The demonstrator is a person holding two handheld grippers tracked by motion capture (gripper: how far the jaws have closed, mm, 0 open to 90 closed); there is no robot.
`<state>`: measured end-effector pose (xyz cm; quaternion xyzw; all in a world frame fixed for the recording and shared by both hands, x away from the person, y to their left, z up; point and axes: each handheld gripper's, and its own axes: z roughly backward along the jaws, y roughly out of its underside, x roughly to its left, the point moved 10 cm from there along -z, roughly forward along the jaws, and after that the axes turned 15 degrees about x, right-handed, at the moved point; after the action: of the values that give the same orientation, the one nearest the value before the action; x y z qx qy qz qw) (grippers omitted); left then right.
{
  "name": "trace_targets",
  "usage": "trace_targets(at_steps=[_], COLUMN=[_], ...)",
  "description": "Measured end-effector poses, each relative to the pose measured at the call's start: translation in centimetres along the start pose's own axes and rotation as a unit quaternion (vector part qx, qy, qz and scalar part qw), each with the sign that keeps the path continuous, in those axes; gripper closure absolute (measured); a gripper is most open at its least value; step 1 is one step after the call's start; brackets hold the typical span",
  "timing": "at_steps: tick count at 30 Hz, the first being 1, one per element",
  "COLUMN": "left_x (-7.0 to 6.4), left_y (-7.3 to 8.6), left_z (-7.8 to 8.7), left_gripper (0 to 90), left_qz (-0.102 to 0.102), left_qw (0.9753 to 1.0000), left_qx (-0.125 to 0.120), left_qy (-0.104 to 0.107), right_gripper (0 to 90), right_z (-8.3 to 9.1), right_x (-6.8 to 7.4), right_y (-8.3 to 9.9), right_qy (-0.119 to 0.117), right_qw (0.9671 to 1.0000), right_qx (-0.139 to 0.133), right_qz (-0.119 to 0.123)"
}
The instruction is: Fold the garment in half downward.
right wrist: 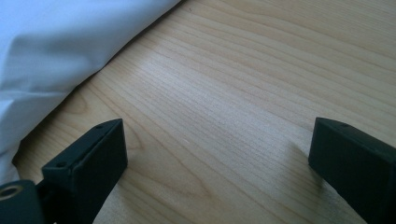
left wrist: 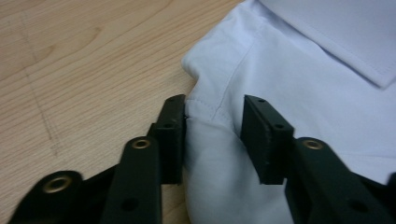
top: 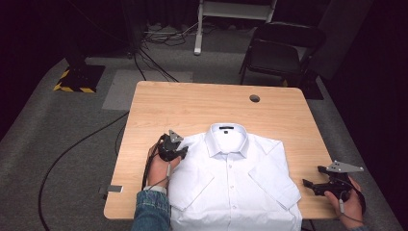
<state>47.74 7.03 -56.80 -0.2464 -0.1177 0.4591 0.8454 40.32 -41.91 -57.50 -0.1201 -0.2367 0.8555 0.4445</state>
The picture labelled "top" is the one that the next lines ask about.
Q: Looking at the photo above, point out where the thin black floor cable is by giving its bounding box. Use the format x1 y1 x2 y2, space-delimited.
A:
114 124 127 157

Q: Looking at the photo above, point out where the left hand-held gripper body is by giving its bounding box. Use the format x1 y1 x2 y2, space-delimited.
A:
158 129 185 163

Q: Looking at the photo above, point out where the white desk frame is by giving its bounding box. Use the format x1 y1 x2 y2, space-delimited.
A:
193 0 279 56

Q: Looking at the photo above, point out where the right hand-held gripper cable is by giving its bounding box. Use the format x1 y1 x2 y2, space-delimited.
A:
336 177 368 225

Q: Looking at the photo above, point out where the person's right hand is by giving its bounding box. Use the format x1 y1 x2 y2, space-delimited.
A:
323 177 365 229

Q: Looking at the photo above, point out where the grey table edge clip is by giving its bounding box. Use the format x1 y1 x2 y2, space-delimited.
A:
98 184 124 195

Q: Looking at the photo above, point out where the bundle of floor cables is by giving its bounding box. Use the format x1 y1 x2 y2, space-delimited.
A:
132 21 201 83

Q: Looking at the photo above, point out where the white button-up shirt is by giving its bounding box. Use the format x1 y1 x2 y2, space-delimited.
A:
166 122 303 231

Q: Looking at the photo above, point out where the grey floor mat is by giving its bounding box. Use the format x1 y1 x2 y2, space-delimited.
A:
101 69 194 112

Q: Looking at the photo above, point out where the grey wristband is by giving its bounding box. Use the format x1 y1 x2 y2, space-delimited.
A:
142 185 168 194

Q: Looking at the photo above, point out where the person's left hand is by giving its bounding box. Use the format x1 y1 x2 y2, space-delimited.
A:
146 143 182 190

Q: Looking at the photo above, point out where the black stand with striped base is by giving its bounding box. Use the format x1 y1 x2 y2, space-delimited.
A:
52 47 106 94

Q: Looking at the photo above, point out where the black folding chair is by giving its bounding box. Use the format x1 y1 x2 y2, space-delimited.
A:
239 21 327 89

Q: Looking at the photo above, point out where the thick black floor cable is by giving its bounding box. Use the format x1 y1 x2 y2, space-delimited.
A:
38 110 130 231

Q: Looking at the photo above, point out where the grey leaning board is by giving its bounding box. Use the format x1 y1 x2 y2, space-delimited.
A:
308 0 375 81

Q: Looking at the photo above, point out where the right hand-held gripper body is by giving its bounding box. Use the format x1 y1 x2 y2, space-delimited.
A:
318 160 366 200

